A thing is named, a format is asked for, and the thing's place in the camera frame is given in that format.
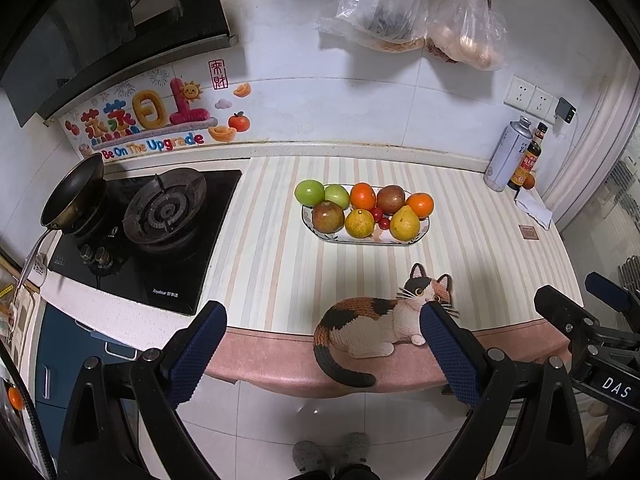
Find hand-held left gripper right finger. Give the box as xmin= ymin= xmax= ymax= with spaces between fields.
xmin=420 ymin=302 xmax=586 ymax=480

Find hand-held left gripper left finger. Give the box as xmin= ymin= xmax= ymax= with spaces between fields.
xmin=57 ymin=300 xmax=228 ymax=480

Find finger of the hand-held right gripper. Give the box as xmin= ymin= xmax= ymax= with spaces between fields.
xmin=585 ymin=271 xmax=640 ymax=313
xmin=534 ymin=285 xmax=640 ymax=361

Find floral oval plate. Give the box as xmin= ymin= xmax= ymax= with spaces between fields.
xmin=301 ymin=187 xmax=433 ymax=247

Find yellow pear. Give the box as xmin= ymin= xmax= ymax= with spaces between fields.
xmin=389 ymin=205 xmax=420 ymax=242

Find orange tangerine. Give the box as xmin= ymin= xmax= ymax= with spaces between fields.
xmin=405 ymin=192 xmax=435 ymax=219
xmin=349 ymin=183 xmax=377 ymax=211

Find brownish red apple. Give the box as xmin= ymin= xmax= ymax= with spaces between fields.
xmin=312 ymin=201 xmax=346 ymax=234

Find green apple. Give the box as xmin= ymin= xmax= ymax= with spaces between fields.
xmin=324 ymin=184 xmax=351 ymax=209
xmin=294 ymin=180 xmax=326 ymax=206

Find black gas stove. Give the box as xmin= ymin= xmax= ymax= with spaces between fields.
xmin=47 ymin=169 xmax=243 ymax=317

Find striped mat with cat print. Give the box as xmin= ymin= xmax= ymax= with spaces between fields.
xmin=202 ymin=155 xmax=586 ymax=401

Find grey slipper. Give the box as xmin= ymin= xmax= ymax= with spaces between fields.
xmin=292 ymin=440 xmax=328 ymax=473
xmin=337 ymin=431 xmax=372 ymax=466

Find blue cabinet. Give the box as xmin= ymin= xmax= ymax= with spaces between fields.
xmin=35 ymin=305 xmax=166 ymax=411

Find dark sauce bottle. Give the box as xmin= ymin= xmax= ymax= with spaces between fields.
xmin=507 ymin=122 xmax=549 ymax=192

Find round yellow orange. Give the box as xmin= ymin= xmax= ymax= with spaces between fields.
xmin=345 ymin=208 xmax=375 ymax=239

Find white spray can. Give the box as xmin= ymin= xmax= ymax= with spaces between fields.
xmin=483 ymin=116 xmax=532 ymax=193

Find large red apple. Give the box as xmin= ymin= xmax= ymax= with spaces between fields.
xmin=376 ymin=185 xmax=407 ymax=214

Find grey plug-in charger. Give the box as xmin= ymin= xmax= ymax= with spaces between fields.
xmin=554 ymin=97 xmax=577 ymax=125

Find black frying pan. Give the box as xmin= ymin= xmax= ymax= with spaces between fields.
xmin=14 ymin=152 xmax=107 ymax=301

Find clear plastic bag with onions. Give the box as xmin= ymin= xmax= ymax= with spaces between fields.
xmin=425 ymin=0 xmax=511 ymax=72

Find black range hood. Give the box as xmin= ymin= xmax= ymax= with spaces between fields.
xmin=0 ymin=0 xmax=238 ymax=128

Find clear plastic bag dark contents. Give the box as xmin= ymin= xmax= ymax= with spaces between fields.
xmin=315 ymin=0 xmax=441 ymax=53

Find white cabinet handle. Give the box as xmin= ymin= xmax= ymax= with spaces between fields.
xmin=104 ymin=341 xmax=138 ymax=362

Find white door frame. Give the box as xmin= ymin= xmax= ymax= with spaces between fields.
xmin=542 ymin=60 xmax=640 ymax=221

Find white wall socket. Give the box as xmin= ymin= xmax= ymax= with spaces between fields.
xmin=527 ymin=87 xmax=558 ymax=123
xmin=503 ymin=75 xmax=537 ymax=110

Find colourful wall sticker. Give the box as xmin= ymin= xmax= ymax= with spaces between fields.
xmin=60 ymin=57 xmax=253 ymax=161

